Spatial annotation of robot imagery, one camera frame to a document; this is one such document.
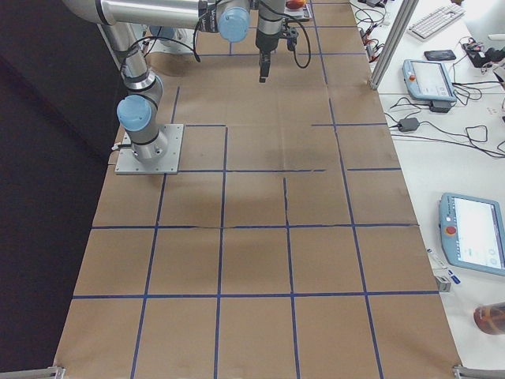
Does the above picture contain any blue teach pendant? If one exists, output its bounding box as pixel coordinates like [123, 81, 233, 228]
[402, 59, 457, 103]
[439, 193, 504, 276]

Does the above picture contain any white keyboard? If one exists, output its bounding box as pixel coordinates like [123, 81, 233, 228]
[407, 4, 466, 41]

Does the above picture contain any red yellow mango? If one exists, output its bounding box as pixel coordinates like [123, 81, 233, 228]
[286, 0, 305, 10]

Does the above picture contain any black smartphone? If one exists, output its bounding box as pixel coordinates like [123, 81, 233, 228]
[424, 50, 456, 62]

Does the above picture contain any brown glass bottle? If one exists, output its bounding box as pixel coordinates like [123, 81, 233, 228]
[473, 302, 505, 335]

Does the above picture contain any near blue teach pendant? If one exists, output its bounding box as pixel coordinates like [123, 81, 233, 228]
[439, 193, 504, 276]

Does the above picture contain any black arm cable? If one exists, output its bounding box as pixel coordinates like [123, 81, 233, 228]
[282, 15, 312, 69]

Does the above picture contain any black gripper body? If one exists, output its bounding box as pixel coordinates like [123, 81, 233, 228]
[256, 33, 279, 55]

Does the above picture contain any aluminium frame post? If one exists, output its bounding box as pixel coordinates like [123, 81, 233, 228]
[368, 0, 418, 90]

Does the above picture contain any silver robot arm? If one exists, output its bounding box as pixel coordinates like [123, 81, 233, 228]
[149, 25, 187, 40]
[65, 1, 286, 163]

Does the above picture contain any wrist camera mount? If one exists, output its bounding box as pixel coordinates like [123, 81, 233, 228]
[282, 25, 299, 52]

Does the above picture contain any black power adapter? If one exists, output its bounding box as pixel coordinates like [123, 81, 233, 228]
[397, 118, 420, 133]

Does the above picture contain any far blue teach pendant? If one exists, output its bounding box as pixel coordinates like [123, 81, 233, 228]
[402, 59, 457, 103]

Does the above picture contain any silver digital kitchen scale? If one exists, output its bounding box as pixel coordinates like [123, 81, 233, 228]
[285, 0, 312, 21]

